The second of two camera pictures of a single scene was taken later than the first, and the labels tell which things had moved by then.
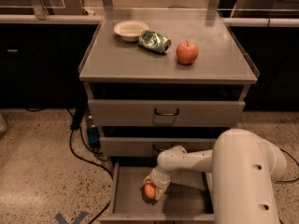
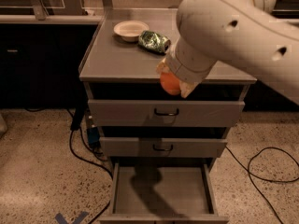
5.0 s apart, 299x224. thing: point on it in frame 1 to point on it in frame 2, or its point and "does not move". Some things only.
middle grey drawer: (150, 147) does not move
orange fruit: (149, 190) to (170, 83)
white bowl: (130, 30) does not move
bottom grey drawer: (190, 197) does not move
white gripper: (158, 179) to (176, 68)
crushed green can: (154, 41) does not move
